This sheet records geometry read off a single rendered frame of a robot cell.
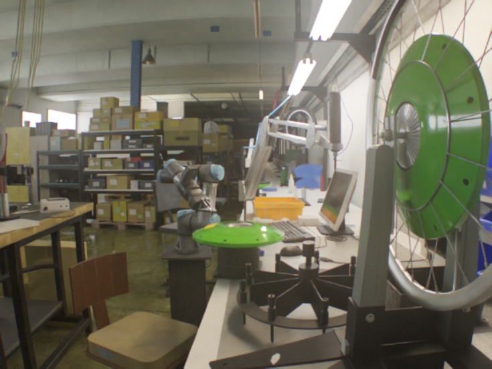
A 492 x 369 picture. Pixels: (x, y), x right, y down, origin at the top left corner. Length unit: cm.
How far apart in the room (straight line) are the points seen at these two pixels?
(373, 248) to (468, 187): 17
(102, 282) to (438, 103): 149
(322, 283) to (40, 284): 254
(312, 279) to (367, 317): 35
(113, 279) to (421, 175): 144
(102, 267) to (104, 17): 599
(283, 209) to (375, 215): 182
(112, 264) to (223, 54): 864
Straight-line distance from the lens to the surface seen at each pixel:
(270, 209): 235
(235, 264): 124
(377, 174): 55
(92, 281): 166
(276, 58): 990
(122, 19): 710
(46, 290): 314
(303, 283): 92
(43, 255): 305
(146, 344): 149
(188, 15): 676
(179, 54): 1018
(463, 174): 49
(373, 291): 59
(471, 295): 49
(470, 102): 49
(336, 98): 121
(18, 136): 820
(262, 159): 168
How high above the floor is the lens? 133
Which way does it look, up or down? 5 degrees down
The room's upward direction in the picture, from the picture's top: straight up
